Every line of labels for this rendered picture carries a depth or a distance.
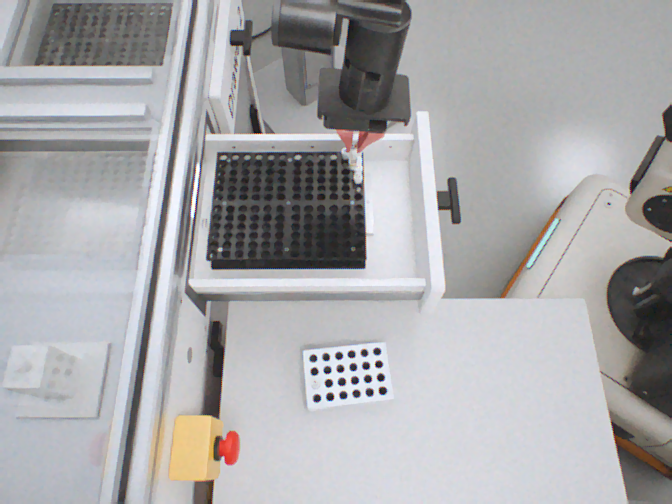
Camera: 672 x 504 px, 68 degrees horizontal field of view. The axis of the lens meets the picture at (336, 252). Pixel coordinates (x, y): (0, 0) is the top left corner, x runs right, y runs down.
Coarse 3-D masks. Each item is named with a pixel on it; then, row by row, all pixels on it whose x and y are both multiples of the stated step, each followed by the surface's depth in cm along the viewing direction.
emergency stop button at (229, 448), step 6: (228, 432) 62; (234, 432) 62; (228, 438) 61; (234, 438) 61; (222, 444) 61; (228, 444) 60; (234, 444) 61; (222, 450) 61; (228, 450) 60; (234, 450) 60; (222, 456) 61; (228, 456) 60; (234, 456) 60; (228, 462) 60; (234, 462) 61
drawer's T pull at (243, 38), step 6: (246, 24) 85; (252, 24) 86; (234, 30) 85; (240, 30) 85; (246, 30) 85; (252, 30) 86; (234, 36) 84; (240, 36) 84; (246, 36) 84; (234, 42) 84; (240, 42) 84; (246, 42) 84; (246, 48) 83; (246, 54) 83
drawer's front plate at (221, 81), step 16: (224, 0) 85; (240, 0) 94; (224, 16) 84; (224, 32) 82; (224, 48) 81; (240, 48) 94; (224, 64) 80; (224, 80) 80; (224, 96) 80; (224, 112) 81; (224, 128) 84
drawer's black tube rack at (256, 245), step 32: (224, 160) 76; (256, 160) 76; (288, 160) 76; (320, 160) 76; (224, 192) 73; (256, 192) 77; (288, 192) 74; (320, 192) 74; (224, 224) 71; (256, 224) 72; (288, 224) 71; (320, 224) 72; (352, 224) 71; (224, 256) 71; (256, 256) 69; (288, 256) 69; (320, 256) 73; (352, 256) 70
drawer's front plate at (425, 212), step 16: (416, 112) 76; (416, 128) 76; (416, 144) 76; (416, 160) 76; (432, 160) 73; (416, 176) 76; (432, 176) 71; (416, 192) 76; (432, 192) 70; (416, 208) 76; (432, 208) 69; (416, 224) 77; (432, 224) 68; (416, 240) 77; (432, 240) 67; (416, 256) 77; (432, 256) 66; (432, 272) 66; (432, 288) 65; (432, 304) 70
